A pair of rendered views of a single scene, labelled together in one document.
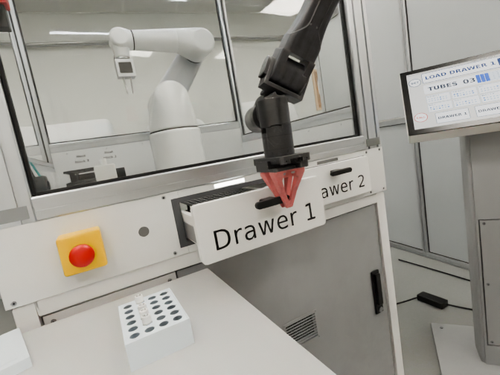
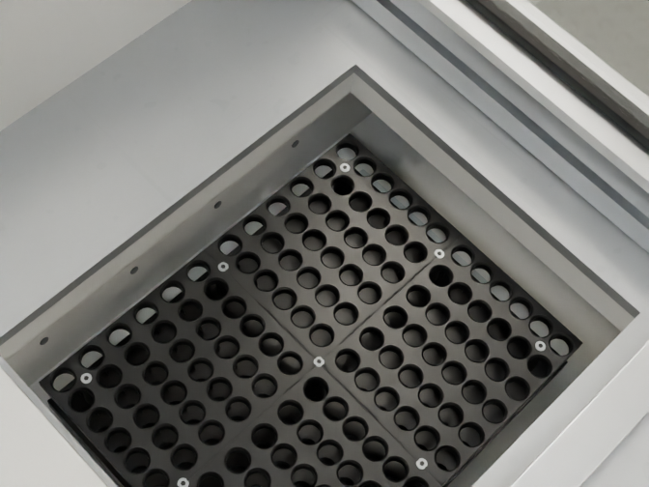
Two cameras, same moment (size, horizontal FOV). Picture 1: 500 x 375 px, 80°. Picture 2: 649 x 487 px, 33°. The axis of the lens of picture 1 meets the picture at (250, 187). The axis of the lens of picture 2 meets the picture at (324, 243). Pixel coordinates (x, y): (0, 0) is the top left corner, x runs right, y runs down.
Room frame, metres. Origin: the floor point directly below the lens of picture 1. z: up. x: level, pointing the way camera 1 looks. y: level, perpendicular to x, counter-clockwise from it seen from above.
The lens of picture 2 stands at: (1.13, 0.03, 1.43)
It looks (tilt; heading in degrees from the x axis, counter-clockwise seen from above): 63 degrees down; 243
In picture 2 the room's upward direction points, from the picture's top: 10 degrees clockwise
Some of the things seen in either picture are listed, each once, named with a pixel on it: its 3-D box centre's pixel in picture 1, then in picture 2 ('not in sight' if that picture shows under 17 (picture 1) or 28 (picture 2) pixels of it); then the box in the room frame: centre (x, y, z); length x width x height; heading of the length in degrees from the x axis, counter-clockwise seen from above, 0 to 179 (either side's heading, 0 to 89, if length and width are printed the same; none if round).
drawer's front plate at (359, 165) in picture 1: (332, 182); not in sight; (0.85, -0.24, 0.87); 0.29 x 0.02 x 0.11; 117
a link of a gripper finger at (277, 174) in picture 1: (281, 183); not in sight; (0.57, -0.06, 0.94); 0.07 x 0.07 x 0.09; 27
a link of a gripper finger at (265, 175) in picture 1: (285, 183); not in sight; (0.56, -0.07, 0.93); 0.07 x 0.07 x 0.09; 27
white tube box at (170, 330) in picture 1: (153, 323); not in sight; (0.42, 0.18, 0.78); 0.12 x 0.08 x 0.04; 27
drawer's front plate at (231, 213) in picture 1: (265, 216); not in sight; (0.58, -0.02, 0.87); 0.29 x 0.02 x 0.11; 117
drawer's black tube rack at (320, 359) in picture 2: not in sight; (314, 383); (1.03, -0.15, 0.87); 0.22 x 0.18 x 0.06; 27
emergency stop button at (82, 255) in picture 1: (82, 254); not in sight; (0.52, 0.31, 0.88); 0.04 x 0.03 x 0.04; 117
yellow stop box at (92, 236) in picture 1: (82, 251); not in sight; (0.55, 0.33, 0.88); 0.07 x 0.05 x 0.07; 117
